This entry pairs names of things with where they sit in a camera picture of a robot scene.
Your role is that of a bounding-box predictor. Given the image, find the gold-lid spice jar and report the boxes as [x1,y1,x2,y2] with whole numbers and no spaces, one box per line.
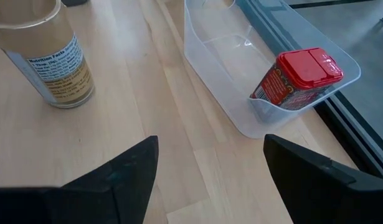
[0,0,96,110]

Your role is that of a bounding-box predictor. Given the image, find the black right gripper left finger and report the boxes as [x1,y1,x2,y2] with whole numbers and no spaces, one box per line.
[0,135,159,224]

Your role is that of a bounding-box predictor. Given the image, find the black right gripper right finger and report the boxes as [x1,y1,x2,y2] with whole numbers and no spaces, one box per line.
[263,134,383,224]

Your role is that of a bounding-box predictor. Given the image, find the clear plastic bin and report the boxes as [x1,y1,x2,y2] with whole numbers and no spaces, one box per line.
[183,0,362,139]

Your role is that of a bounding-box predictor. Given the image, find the red-lid spice tin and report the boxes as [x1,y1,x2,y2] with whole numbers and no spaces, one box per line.
[249,47,344,111]

